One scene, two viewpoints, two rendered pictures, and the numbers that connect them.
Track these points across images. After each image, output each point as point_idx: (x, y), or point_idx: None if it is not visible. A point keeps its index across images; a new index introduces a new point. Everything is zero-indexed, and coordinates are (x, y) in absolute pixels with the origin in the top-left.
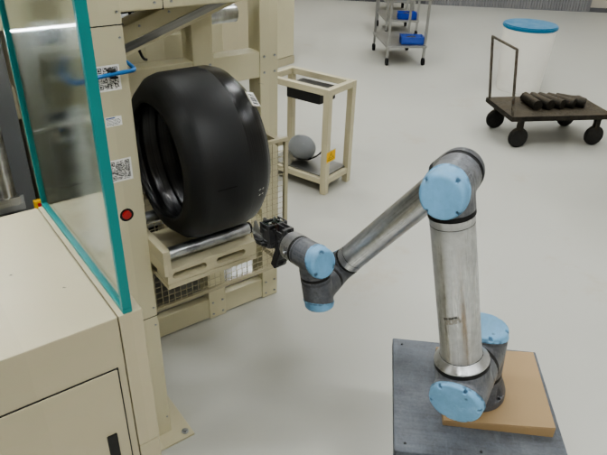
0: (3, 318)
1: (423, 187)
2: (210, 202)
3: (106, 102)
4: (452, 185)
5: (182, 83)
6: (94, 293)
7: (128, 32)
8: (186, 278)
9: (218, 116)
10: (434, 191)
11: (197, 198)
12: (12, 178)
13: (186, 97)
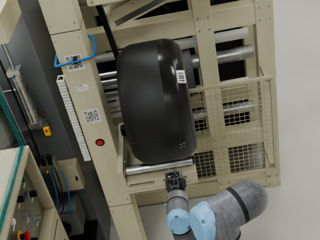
0: None
1: (189, 215)
2: (139, 150)
3: (75, 76)
4: (199, 224)
5: (130, 62)
6: None
7: (125, 8)
8: (140, 188)
9: (146, 91)
10: (193, 222)
11: (131, 145)
12: (35, 111)
13: (127, 75)
